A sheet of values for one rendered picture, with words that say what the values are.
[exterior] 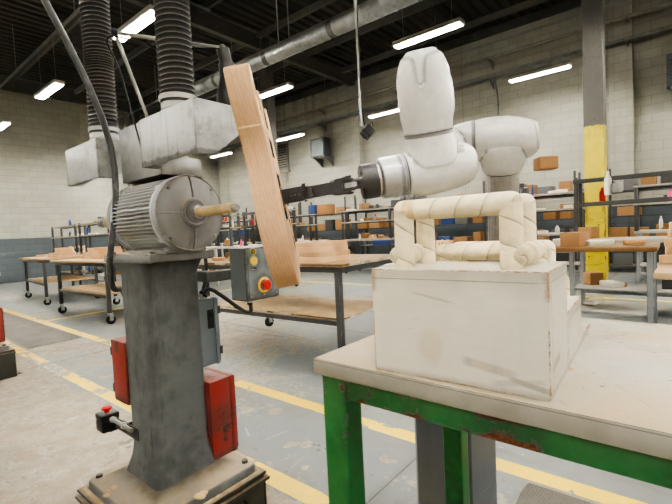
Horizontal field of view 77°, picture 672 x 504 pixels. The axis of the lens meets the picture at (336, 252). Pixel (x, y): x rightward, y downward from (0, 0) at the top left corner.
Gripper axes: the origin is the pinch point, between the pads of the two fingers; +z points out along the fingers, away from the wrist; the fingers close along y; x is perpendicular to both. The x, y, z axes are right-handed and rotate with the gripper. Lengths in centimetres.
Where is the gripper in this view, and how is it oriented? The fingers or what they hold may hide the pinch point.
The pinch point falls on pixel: (284, 196)
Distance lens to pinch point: 90.2
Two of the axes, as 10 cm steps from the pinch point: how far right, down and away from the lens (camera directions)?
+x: -1.8, -9.7, -1.5
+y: -0.8, -1.4, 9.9
